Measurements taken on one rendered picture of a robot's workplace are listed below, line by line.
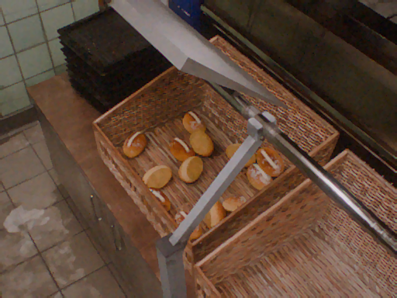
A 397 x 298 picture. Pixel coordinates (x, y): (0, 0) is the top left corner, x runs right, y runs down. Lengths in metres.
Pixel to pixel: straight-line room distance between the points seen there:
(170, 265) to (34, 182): 1.53
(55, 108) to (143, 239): 0.66
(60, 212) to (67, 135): 0.62
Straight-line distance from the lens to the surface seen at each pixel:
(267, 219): 1.41
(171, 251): 1.12
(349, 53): 1.40
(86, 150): 1.85
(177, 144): 1.74
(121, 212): 1.66
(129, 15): 1.11
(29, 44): 2.66
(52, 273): 2.29
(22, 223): 2.47
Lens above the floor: 1.88
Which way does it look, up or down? 46 degrees down
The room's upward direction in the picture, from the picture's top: 3 degrees counter-clockwise
